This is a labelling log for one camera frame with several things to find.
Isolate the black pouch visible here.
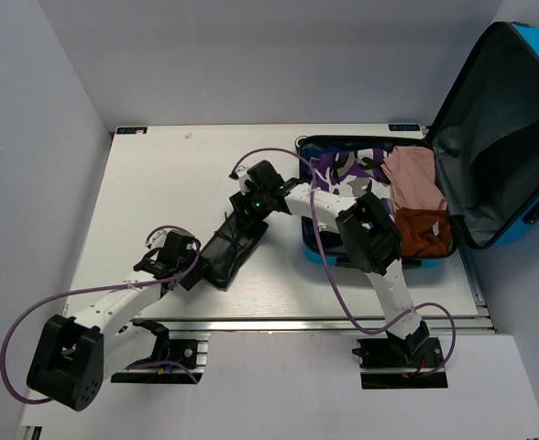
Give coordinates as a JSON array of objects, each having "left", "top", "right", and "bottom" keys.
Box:
[{"left": 201, "top": 212, "right": 269, "bottom": 290}]

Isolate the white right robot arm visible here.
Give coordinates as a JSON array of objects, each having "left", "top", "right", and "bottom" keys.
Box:
[{"left": 230, "top": 160, "right": 429, "bottom": 366}]

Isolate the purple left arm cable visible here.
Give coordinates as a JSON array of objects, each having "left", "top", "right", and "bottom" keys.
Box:
[{"left": 0, "top": 224, "right": 203, "bottom": 407}]

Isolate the purple camouflage garment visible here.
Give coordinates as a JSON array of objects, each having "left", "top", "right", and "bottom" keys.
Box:
[{"left": 308, "top": 147, "right": 393, "bottom": 217}]

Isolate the large navy blue garment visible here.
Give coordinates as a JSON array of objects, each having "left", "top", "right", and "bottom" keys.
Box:
[{"left": 297, "top": 143, "right": 340, "bottom": 160}]

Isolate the blue hard-shell suitcase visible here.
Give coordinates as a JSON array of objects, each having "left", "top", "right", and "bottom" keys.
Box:
[{"left": 296, "top": 22, "right": 539, "bottom": 267}]

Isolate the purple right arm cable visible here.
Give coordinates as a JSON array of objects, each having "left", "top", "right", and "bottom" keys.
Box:
[{"left": 228, "top": 146, "right": 457, "bottom": 380}]

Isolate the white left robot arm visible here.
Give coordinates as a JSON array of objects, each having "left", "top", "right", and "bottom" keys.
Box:
[{"left": 27, "top": 230, "right": 200, "bottom": 412}]

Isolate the pink cloth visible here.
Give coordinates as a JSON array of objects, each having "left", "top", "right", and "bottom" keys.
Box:
[{"left": 381, "top": 146, "right": 447, "bottom": 212}]

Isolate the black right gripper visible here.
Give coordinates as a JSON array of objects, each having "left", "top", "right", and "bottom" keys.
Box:
[{"left": 230, "top": 183, "right": 273, "bottom": 230}]

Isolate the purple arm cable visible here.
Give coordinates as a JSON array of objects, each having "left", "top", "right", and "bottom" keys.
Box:
[
  {"left": 0, "top": 224, "right": 203, "bottom": 407},
  {"left": 228, "top": 146, "right": 457, "bottom": 380}
]

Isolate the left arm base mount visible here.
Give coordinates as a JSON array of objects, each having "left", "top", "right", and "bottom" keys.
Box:
[{"left": 109, "top": 333, "right": 209, "bottom": 385}]

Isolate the brown towel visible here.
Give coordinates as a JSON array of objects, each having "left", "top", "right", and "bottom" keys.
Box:
[{"left": 394, "top": 207, "right": 452, "bottom": 258}]

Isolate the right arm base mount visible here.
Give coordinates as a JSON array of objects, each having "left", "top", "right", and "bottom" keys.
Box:
[{"left": 351, "top": 337, "right": 448, "bottom": 391}]

